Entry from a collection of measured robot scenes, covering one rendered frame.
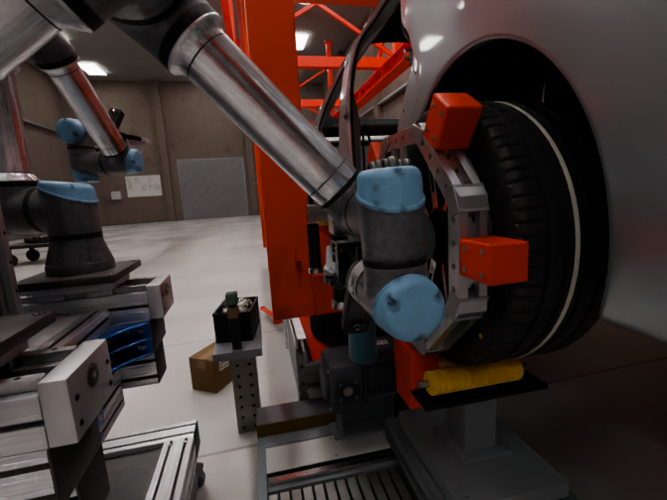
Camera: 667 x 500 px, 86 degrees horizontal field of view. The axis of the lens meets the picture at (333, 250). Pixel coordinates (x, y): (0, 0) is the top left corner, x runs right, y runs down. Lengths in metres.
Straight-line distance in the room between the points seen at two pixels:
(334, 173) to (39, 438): 0.51
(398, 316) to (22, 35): 0.43
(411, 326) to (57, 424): 0.46
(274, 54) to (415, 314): 1.13
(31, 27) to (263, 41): 1.00
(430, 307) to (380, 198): 0.13
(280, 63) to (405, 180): 1.03
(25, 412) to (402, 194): 0.52
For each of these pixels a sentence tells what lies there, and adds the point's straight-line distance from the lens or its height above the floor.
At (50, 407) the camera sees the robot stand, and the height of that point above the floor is 0.74.
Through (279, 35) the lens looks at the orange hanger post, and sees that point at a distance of 1.40.
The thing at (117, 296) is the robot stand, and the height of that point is 0.76.
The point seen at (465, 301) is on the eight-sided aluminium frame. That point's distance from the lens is 0.73.
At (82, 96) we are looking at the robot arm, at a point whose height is 1.27.
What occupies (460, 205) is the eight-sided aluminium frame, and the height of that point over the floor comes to 0.94.
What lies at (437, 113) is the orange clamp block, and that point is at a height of 1.12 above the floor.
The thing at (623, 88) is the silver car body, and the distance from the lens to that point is 0.71.
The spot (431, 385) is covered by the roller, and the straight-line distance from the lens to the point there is 0.94.
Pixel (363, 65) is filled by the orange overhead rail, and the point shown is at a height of 3.25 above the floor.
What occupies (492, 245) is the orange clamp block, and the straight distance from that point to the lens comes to 0.63.
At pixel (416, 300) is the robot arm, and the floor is 0.87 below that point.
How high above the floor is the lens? 0.98
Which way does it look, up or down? 9 degrees down
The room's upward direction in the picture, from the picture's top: 3 degrees counter-clockwise
